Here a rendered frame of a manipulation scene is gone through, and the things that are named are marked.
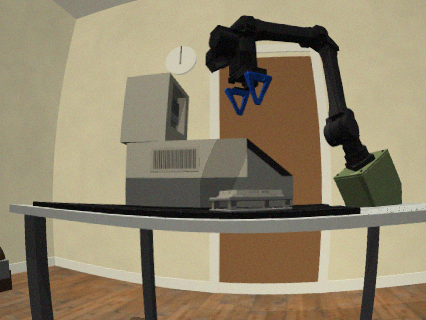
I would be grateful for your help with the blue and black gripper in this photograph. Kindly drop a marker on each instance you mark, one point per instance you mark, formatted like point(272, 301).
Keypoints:
point(250, 73)

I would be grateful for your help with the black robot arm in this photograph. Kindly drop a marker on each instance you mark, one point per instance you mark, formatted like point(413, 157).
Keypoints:
point(342, 131)

